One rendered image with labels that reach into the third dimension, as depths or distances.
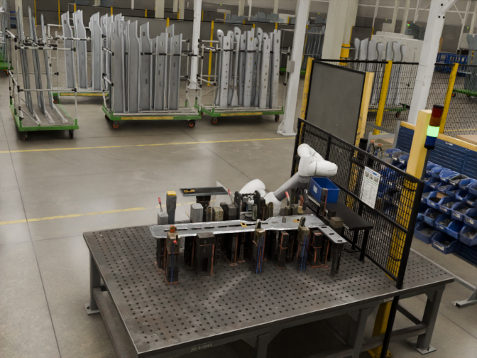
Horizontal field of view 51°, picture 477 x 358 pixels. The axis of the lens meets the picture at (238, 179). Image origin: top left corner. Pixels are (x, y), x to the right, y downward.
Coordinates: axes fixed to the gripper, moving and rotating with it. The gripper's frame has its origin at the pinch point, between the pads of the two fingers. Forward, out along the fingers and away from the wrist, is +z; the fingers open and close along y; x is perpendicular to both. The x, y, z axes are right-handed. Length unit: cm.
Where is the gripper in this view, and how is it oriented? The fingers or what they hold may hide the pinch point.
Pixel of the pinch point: (299, 205)
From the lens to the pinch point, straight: 397.4
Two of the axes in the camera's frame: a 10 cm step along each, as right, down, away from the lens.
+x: -9.4, 0.4, -3.5
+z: -0.8, 9.4, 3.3
